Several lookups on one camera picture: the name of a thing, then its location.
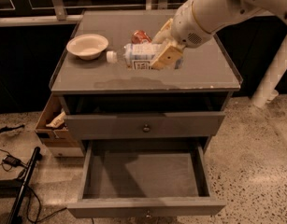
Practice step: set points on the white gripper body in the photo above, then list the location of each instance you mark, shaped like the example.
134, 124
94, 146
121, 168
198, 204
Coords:
187, 28

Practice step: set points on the black pole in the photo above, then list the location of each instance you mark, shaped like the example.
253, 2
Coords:
14, 214

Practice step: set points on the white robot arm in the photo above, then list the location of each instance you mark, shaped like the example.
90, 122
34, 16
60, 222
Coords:
197, 21

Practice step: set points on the metal drawer knob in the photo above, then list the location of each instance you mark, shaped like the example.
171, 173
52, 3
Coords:
148, 214
146, 128

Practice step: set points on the cardboard box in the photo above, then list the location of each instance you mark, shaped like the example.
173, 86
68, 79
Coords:
58, 140

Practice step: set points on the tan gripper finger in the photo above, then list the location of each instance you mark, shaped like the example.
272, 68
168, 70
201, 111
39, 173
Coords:
167, 54
164, 34

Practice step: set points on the black power adapter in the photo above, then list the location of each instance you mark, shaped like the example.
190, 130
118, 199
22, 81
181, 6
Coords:
12, 161

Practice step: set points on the grey drawer cabinet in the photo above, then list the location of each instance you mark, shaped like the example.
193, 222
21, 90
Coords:
206, 72

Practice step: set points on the red soda can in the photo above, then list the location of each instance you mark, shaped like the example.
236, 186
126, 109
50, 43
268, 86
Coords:
140, 37

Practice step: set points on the metal top drawer knob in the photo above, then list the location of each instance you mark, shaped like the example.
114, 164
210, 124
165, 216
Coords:
146, 128

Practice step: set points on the metal middle drawer knob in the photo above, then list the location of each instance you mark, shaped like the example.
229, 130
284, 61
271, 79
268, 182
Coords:
148, 214

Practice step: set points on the grey open middle drawer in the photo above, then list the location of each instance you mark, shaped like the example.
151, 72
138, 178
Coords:
125, 178

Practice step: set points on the grey top drawer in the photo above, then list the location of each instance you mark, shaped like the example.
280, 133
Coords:
118, 116

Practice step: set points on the clear plastic water bottle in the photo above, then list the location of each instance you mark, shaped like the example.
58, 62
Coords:
135, 56

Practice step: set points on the crumpled paper bag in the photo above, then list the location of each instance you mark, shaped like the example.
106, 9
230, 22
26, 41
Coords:
57, 121

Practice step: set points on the cream paper bowl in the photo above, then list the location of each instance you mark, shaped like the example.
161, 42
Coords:
87, 47

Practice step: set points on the metal window railing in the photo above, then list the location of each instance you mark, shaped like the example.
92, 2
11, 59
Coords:
87, 10

